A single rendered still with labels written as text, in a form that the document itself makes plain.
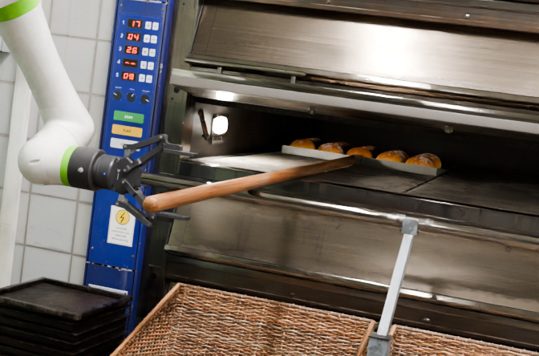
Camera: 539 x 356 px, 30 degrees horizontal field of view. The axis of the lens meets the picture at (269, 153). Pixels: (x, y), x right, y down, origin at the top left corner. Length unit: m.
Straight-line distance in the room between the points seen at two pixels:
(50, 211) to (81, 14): 0.57
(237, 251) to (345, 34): 0.64
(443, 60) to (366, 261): 0.55
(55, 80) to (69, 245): 0.76
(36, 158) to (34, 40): 0.25
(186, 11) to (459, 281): 1.02
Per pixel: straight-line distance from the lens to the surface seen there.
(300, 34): 2.65
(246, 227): 2.69
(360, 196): 2.60
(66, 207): 2.89
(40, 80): 2.26
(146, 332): 2.57
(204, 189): 1.94
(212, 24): 2.72
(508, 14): 2.56
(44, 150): 2.21
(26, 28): 2.21
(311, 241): 2.64
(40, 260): 2.95
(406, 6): 2.59
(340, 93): 2.45
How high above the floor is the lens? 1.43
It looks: 4 degrees down
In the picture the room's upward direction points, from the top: 7 degrees clockwise
